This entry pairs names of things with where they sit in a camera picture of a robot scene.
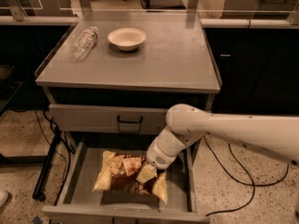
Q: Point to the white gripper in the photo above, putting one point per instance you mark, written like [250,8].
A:
[156,159]

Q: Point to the white paper bowl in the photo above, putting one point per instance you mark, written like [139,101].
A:
[127,39]

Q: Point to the brown chip bag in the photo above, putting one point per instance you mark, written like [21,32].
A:
[119,171]

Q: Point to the clear plastic water bottle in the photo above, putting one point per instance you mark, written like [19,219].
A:
[84,43]

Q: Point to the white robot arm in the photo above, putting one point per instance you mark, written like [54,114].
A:
[276,137]

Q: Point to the grey drawer cabinet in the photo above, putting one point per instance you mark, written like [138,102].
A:
[110,85]

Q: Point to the white shoe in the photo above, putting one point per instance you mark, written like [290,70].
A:
[4,195]

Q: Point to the closed top drawer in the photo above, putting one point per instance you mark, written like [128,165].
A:
[103,119]

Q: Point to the black drawer handle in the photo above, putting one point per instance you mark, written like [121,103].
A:
[129,121]

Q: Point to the open middle drawer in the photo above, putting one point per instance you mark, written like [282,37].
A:
[125,203]

